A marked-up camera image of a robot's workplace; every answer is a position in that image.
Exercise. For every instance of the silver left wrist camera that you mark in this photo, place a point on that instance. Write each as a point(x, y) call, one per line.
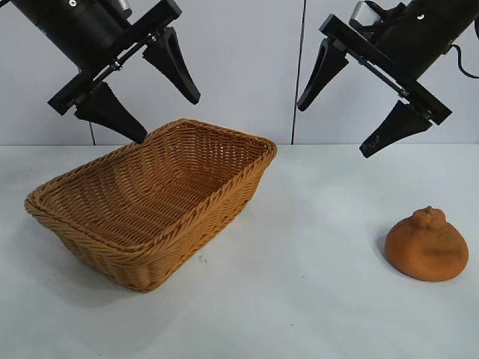
point(120, 4)

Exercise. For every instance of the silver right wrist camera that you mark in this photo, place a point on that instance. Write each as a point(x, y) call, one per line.
point(361, 11)

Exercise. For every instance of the tan woven wicker basket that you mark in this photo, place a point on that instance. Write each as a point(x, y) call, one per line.
point(168, 194)

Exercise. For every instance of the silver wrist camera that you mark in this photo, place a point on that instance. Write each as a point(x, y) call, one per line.
point(361, 11)
point(120, 4)

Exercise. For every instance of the bumpy orange fruit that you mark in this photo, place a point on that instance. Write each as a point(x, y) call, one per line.
point(426, 247)

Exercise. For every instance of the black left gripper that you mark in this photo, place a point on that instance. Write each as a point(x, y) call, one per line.
point(93, 33)

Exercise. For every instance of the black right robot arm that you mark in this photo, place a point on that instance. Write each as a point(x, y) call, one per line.
point(454, 11)

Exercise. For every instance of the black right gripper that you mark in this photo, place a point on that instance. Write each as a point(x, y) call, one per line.
point(408, 48)

